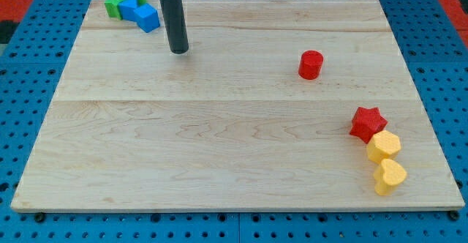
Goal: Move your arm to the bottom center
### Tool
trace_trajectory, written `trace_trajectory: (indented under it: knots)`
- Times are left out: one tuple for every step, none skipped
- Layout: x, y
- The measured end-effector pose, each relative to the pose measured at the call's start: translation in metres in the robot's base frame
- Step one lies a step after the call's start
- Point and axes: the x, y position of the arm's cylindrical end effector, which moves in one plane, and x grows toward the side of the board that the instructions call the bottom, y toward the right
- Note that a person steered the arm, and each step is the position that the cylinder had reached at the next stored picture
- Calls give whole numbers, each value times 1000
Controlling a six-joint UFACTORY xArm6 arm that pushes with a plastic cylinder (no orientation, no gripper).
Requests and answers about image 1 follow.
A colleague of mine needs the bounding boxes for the wooden board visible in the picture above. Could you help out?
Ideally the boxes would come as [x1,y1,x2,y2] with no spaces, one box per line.
[11,0,464,213]

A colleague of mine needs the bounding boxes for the red cylinder block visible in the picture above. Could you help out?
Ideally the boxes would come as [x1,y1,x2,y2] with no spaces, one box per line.
[298,51,324,80]

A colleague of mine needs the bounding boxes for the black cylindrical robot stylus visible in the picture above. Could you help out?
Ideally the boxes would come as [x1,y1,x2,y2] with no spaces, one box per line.
[159,0,189,54]

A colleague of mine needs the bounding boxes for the blue cube block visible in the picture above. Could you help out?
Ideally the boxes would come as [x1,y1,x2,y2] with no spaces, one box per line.
[133,4,160,33]

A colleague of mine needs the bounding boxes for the red star block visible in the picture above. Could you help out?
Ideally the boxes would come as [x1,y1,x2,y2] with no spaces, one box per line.
[349,107,388,143]

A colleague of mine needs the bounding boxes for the blue angular block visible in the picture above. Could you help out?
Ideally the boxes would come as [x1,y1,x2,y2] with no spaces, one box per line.
[118,0,138,22]

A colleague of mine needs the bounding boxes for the yellow hexagon block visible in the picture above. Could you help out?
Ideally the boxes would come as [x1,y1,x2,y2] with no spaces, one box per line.
[366,130,401,164]

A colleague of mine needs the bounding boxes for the green star block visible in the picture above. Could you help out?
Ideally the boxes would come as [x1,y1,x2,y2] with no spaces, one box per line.
[104,0,126,20]

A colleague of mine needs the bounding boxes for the yellow heart block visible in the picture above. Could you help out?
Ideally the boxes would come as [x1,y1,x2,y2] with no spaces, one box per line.
[373,159,407,196]

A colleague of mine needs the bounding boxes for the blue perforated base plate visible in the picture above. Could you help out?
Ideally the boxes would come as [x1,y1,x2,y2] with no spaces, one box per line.
[1,0,467,242]

